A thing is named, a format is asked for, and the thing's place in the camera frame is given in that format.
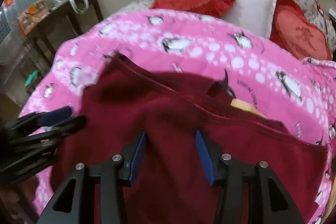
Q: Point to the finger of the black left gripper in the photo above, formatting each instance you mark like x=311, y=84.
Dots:
x=58, y=131
x=33, y=121

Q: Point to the white pillow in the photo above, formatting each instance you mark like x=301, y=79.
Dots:
x=255, y=16

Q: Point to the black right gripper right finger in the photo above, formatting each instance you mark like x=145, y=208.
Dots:
x=248, y=193

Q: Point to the dark red fleece garment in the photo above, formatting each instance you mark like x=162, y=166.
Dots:
x=170, y=107

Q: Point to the dark wooden side table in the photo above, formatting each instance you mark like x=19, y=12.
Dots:
x=65, y=13

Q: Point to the pink penguin blanket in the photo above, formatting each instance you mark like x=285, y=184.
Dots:
x=299, y=93

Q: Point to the red heart cushion right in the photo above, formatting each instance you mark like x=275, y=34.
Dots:
x=294, y=33

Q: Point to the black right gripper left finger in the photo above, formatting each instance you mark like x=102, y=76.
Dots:
x=74, y=199

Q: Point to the orange printed box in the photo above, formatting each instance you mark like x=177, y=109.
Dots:
x=32, y=15

